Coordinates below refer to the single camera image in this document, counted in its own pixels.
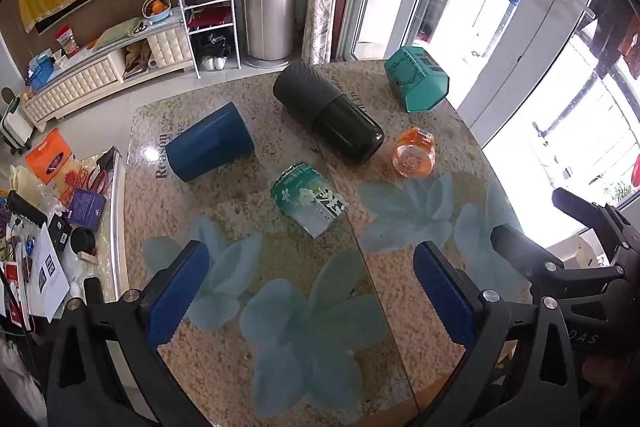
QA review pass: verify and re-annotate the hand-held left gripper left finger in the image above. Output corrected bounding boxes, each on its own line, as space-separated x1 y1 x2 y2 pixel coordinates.
45 239 211 427

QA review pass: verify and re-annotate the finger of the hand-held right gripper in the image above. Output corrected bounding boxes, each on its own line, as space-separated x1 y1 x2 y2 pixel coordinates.
491 223 627 301
551 187 640 259

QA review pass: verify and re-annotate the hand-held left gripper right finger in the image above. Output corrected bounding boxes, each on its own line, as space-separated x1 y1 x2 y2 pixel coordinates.
413 240 585 427

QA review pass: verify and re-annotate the green floral tin can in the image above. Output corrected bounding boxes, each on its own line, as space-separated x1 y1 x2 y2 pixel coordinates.
270 162 349 239

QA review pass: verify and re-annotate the orange transparent cup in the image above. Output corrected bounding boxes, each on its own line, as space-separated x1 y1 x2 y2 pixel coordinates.
391 128 436 179

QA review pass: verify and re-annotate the dark blue cup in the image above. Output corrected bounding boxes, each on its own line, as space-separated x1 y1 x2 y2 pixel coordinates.
165 102 256 184

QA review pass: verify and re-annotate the black cylindrical cup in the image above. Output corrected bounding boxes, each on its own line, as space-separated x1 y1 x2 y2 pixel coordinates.
272 61 386 166

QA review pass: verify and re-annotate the black round container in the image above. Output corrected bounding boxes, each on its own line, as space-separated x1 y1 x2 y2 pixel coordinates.
70 227 97 257

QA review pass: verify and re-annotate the dark blue book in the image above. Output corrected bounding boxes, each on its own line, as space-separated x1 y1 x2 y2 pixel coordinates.
66 188 107 228

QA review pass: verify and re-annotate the white paper sheet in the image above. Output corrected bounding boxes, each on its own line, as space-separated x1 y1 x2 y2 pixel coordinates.
24 223 71 322

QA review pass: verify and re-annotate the red booklet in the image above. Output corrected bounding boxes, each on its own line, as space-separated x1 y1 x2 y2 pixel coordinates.
1 263 32 330

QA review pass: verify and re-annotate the orange tissue box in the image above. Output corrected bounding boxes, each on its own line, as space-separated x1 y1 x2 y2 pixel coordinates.
25 128 76 186

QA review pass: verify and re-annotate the cream cloth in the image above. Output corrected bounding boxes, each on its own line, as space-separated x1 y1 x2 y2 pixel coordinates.
9 164 51 208

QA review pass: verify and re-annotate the green hexagonal box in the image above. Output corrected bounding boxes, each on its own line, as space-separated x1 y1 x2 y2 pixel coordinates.
384 45 450 114

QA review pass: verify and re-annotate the white suitcase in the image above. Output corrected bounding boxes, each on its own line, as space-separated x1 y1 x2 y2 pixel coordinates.
0 96 34 156

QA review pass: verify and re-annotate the white tufted cabinet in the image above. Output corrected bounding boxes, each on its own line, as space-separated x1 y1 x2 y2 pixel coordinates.
22 13 195 132

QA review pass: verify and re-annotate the blue tissue pack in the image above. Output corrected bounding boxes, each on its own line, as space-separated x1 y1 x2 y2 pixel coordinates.
25 55 55 90

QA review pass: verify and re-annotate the green cushion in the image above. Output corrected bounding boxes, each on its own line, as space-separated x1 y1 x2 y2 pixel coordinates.
94 17 146 50

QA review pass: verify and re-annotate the red snack bag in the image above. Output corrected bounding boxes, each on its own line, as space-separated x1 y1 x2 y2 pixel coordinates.
54 24 80 56

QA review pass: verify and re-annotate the white metal rack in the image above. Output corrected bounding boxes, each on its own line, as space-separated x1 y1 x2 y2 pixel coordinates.
172 0 242 80

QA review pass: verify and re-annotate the bowl of oranges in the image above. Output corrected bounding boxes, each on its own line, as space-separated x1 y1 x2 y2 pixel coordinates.
142 0 172 25

